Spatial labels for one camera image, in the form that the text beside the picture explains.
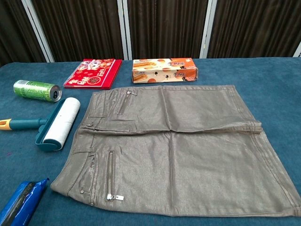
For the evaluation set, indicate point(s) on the orange snack box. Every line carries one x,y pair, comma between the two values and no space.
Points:
164,70

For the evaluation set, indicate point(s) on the grey shiny skirt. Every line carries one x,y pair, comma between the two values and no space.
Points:
188,153

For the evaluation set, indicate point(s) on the red spiral desk calendar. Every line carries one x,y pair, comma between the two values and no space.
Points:
96,75

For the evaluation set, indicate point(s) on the dark folding screen panel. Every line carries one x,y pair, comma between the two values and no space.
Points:
80,28
164,26
14,30
254,26

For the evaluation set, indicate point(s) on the green drink can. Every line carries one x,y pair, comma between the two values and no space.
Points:
35,90

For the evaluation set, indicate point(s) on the blue table cloth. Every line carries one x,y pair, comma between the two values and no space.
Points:
270,82

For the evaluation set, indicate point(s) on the blue cookie package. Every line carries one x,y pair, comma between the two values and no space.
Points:
21,202

